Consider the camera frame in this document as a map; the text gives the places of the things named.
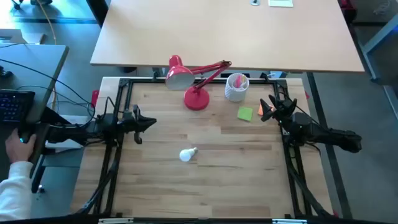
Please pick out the white lightbulb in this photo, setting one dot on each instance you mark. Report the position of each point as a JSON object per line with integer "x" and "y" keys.
{"x": 186, "y": 154}

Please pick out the green sticky note pad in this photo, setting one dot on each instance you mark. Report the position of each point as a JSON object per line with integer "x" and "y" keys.
{"x": 245, "y": 114}

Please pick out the red desk lamp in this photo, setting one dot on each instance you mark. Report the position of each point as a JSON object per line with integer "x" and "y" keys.
{"x": 196, "y": 99}

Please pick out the grey metal rack frame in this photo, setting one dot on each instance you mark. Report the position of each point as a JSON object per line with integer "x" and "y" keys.
{"x": 377, "y": 37}

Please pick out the white textured pen cup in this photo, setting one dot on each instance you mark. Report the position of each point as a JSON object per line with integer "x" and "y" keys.
{"x": 236, "y": 93}

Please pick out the black keyboard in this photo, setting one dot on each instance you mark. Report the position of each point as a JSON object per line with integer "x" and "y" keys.
{"x": 15, "y": 105}

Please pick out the small red clamp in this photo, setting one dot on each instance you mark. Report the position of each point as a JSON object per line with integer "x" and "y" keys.
{"x": 95, "y": 98}

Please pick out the round grey desk grommet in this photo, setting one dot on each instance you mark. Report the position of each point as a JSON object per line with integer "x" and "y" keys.
{"x": 255, "y": 2}

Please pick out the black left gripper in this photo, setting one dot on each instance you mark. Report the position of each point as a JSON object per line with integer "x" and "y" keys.
{"x": 130, "y": 122}

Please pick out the pink pen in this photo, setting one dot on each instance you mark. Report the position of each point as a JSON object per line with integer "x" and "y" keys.
{"x": 238, "y": 81}

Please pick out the white blue box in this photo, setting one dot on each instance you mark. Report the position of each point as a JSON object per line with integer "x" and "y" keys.
{"x": 278, "y": 74}

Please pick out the black computer mouse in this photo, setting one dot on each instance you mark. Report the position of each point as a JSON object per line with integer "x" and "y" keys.
{"x": 21, "y": 140}

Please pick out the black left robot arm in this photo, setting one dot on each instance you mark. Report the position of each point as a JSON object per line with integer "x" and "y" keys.
{"x": 71, "y": 133}

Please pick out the white printed box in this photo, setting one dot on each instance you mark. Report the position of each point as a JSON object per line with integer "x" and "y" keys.
{"x": 73, "y": 119}

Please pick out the silver metal bracket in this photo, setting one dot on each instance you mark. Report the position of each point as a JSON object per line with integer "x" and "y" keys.
{"x": 116, "y": 221}
{"x": 289, "y": 221}

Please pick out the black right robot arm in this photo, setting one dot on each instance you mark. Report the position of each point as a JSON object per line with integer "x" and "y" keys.
{"x": 326, "y": 135}

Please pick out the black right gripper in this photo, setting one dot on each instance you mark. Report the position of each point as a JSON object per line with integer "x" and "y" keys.
{"x": 284, "y": 110}

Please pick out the orange sticky note pad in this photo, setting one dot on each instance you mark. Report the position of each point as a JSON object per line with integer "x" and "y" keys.
{"x": 259, "y": 111}

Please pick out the person's hand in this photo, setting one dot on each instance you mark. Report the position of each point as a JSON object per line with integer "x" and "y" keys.
{"x": 17, "y": 151}

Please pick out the large beige wooden desk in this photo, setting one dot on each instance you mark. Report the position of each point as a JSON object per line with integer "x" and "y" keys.
{"x": 233, "y": 31}

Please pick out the grey side desk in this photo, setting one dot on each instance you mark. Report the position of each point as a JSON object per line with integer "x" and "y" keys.
{"x": 31, "y": 68}

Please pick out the white paper sheet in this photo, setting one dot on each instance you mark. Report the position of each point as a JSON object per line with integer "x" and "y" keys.
{"x": 280, "y": 3}

